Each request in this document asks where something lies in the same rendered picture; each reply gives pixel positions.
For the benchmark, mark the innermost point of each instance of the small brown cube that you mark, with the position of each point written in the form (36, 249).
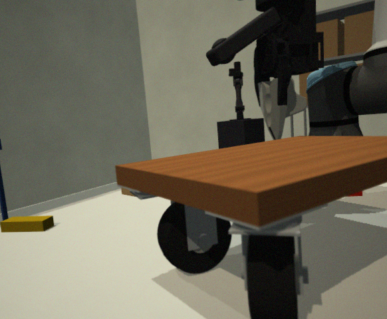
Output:
(126, 192)

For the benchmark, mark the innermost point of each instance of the olive yellow rectangular block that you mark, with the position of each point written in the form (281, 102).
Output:
(27, 224)

